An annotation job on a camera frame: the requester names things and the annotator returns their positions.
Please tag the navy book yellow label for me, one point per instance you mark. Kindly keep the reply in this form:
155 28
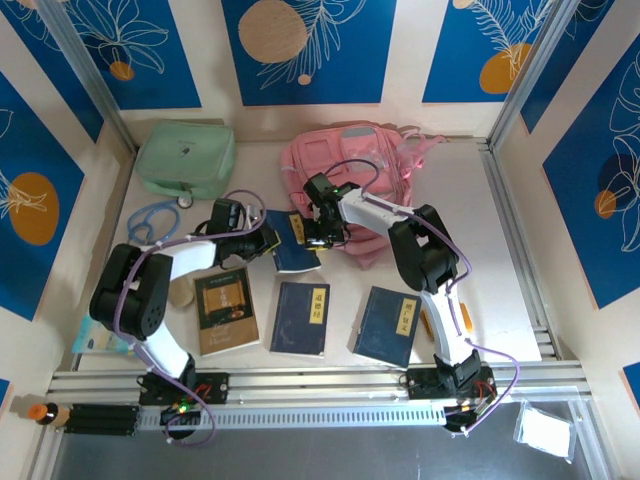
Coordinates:
295 257
295 320
385 325

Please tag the pink student backpack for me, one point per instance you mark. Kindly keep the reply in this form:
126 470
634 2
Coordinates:
310 155

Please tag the brown book gold cover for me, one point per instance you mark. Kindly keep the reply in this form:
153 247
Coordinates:
227 320

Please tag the yellow orange box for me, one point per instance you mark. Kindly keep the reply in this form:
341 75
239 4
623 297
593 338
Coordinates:
426 322

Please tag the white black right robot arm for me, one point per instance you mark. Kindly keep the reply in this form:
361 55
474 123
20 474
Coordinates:
425 250

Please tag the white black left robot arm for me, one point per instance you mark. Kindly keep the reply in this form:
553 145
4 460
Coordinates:
130 300

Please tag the clear plastic bag white packet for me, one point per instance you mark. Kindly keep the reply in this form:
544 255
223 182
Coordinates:
545 432

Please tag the blue stethoscope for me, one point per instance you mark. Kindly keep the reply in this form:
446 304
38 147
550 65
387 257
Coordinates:
186 201

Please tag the beige round roll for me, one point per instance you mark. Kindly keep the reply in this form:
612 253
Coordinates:
181 295

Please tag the mint green zip pouch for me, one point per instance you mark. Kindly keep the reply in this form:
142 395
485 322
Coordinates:
185 160

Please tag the teal tissue packet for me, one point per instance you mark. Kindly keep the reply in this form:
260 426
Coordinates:
95 340

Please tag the black ribbed block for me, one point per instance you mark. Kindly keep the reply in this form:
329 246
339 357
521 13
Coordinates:
100 419

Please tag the brown bottle orange cap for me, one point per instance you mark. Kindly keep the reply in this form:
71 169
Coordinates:
50 414

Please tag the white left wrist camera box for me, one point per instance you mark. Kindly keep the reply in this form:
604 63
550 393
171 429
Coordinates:
254 215

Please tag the aluminium mounting rail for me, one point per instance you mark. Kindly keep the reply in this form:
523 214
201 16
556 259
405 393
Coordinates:
320 382

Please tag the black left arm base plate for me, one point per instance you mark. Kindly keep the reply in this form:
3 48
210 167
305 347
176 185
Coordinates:
220 387

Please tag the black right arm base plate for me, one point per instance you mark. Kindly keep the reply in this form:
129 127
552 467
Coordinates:
422 385

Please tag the aluminium side rail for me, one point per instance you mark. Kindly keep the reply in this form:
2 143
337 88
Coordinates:
505 200

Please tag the aluminium frame post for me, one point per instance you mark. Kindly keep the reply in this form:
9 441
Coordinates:
87 75
531 75

